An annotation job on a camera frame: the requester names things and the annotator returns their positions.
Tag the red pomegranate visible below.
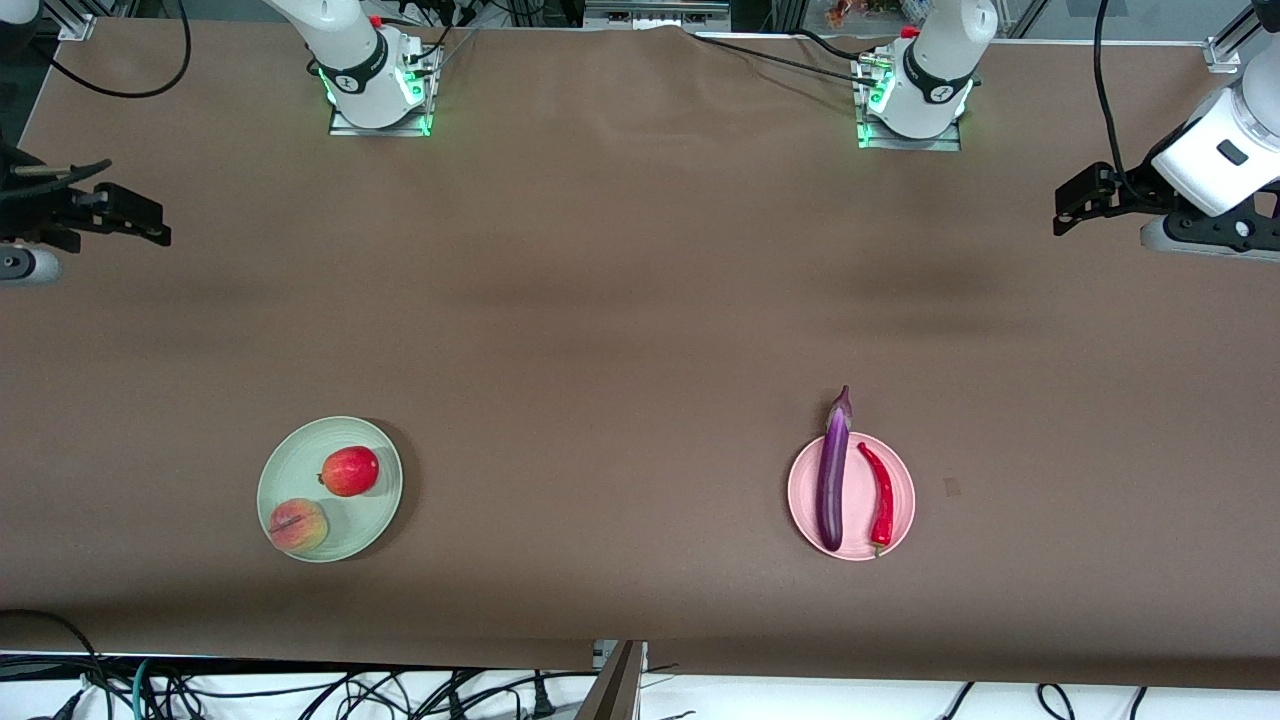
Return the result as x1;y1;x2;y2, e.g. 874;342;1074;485
318;446;381;498

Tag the red chili pepper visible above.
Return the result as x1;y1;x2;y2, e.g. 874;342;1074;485
856;443;896;557

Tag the orange-pink peach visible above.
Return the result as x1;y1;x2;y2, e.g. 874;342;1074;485
268;498;330;554

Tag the long purple eggplant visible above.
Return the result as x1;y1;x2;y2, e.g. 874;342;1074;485
815;385;854;553

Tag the pale green round plate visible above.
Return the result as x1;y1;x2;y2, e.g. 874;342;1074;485
257;416;404;563

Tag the table cover sheet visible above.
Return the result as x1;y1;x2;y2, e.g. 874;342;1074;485
0;18;1280;691

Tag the pink round plate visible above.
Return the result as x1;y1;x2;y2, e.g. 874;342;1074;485
786;432;916;563

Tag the grey background device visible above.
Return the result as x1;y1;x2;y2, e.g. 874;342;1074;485
583;0;732;32

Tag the aluminium frame corner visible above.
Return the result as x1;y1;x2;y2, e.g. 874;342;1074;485
55;0;99;42
1204;5;1263;74

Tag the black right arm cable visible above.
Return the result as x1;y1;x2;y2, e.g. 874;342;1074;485
48;0;193;100

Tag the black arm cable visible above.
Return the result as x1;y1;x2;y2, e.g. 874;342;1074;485
1092;0;1153;203
48;0;193;100

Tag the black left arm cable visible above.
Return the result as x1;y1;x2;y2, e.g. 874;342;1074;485
1092;0;1153;203

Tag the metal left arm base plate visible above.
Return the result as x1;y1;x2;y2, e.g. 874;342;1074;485
858;120;963;152

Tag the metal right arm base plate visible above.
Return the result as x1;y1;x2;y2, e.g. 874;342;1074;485
328;105;433;138

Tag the short black base cable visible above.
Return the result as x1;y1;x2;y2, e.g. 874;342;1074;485
795;28;876;63

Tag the long black base cable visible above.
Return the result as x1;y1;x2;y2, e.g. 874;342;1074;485
690;33;881;86

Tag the black looped floor cable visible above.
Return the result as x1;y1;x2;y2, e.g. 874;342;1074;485
0;609;113;720

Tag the aluminium profile post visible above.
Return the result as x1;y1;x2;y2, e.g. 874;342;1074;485
575;640;648;720

